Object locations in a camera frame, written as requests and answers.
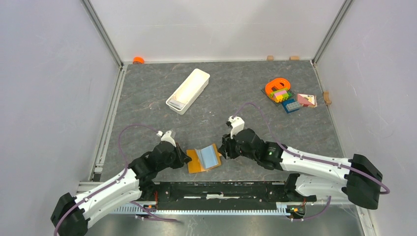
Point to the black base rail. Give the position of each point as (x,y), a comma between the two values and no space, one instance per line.
(229,195)

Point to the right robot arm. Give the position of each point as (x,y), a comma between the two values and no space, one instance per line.
(355,179)

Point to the orange round cap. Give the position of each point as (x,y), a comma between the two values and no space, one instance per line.
(138,60)

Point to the colourful brick block stack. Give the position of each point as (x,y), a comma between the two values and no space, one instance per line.
(281,95)

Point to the blue brick block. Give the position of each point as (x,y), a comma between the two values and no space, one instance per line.
(291,105)

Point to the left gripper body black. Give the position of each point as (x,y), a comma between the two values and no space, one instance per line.
(174,161)

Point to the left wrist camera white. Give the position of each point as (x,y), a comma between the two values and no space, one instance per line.
(168,136)

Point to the white cable comb strip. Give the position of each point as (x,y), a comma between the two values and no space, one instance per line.
(129,208)

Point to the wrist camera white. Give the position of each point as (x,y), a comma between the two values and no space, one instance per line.
(236,125)
(168,136)

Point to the small wooden block right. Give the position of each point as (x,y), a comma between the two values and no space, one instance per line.
(294,58)

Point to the wooden arch piece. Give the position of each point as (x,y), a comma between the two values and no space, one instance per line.
(326,98)

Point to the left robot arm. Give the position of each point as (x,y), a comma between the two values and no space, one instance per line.
(74,215)

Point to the pink wooden puzzle block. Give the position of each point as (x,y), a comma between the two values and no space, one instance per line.
(307,100)

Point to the orange card holder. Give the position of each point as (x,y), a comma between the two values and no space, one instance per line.
(204,159)

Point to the white rectangular tray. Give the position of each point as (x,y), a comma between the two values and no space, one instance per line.
(189,90)

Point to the orange ring toy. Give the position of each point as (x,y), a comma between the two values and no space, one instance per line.
(277,84)

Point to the silver credit card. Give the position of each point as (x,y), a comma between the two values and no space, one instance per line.
(176,104)

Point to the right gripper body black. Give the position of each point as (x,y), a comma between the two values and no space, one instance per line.
(235,151)

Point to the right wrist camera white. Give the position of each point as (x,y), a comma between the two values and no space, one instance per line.
(236,125)

